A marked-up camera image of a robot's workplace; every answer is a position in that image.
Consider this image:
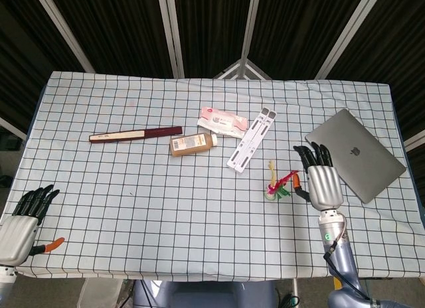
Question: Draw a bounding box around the pink white wipes pack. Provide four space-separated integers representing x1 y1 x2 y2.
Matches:
197 106 249 139

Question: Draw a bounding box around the grey closed laptop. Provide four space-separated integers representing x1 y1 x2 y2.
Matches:
304 108 407 204

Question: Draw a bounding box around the colourful feather shuttlecock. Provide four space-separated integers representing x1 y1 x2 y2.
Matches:
264 159 299 201

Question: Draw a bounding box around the dark red folded fan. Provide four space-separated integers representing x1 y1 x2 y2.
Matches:
88 125 184 144

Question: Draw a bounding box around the white folding laptop stand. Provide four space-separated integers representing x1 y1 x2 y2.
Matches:
226 107 278 173

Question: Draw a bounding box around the white metal frame stand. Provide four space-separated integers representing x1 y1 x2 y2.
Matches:
214 57 272 80

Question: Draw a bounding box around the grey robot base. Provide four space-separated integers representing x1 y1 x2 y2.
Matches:
131 279 279 308

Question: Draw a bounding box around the blue checked tablecloth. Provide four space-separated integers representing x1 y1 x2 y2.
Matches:
0 70 425 283

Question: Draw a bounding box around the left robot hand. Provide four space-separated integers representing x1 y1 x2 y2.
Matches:
0 184 65 267

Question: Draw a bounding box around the brown drink bottle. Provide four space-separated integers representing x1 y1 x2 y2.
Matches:
169 132 219 157

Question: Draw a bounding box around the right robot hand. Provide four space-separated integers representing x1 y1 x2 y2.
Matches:
293 142 344 211

